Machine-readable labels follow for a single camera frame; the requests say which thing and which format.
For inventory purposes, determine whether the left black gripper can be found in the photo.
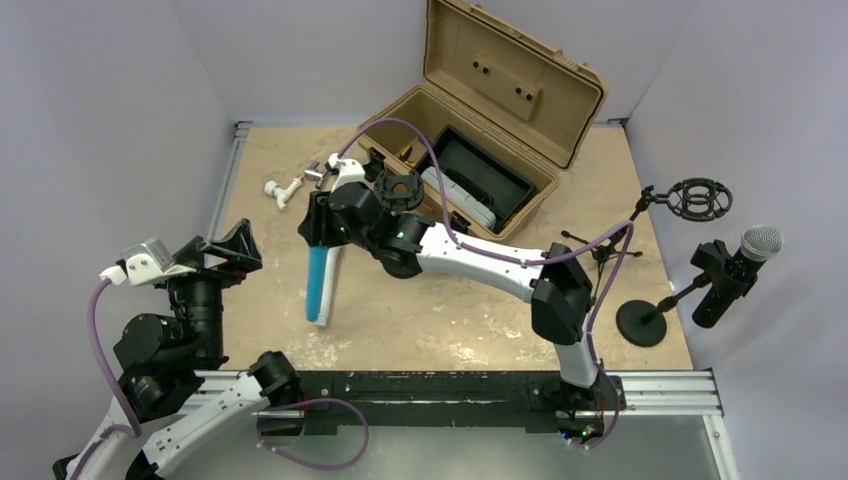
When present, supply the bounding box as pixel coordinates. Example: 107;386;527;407
164;218;260;361

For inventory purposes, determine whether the blue microphone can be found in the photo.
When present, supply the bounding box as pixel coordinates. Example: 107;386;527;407
305;246;329;323

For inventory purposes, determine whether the white microphone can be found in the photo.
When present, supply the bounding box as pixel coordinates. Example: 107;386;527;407
314;247;342;328

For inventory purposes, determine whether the black round-base mic stand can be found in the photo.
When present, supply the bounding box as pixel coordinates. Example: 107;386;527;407
374;170;425;279

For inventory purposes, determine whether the black tripod shock-mount stand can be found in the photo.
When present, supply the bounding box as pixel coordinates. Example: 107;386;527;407
560;177;735;299

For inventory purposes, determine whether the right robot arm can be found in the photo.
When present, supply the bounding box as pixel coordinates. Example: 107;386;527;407
297;182;623;418

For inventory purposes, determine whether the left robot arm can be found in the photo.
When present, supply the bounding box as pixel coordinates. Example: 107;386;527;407
52;218;301;479

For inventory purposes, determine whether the black round-base clip stand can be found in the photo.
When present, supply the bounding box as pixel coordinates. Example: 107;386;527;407
616;240;745;348

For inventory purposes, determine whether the black silver-grille microphone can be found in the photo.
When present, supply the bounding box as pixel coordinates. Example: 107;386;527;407
690;224;784;329

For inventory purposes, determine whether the silver metal tee fitting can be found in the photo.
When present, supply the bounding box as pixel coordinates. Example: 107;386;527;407
304;161;332;191

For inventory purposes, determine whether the white plastic pipe fitting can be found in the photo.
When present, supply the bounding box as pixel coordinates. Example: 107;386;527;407
263;176;303;211

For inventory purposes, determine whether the yellow tool in toolbox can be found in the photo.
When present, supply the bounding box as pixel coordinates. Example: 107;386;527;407
397;138;428;169

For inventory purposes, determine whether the grey case in toolbox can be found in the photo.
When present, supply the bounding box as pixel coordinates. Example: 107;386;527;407
421;166;497;234

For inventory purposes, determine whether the black toolbox tray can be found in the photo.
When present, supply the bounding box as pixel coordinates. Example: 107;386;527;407
433;125;537;233

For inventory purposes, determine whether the tan plastic toolbox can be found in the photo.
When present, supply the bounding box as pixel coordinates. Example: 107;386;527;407
357;1;608;243

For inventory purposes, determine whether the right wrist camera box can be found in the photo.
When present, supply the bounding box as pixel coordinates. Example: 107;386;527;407
327;153;365;192

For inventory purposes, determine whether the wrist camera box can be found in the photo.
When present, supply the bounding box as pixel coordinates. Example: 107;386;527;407
327;153;365;192
121;237;197;287

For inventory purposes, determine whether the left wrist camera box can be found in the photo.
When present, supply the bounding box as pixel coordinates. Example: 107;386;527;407
121;237;197;287

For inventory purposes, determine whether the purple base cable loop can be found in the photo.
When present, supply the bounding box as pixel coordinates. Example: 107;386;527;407
255;397;370;472

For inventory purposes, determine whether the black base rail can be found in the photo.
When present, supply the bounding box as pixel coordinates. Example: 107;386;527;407
257;371;620;440

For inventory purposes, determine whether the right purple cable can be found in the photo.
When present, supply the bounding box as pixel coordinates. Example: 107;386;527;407
336;117;636;452

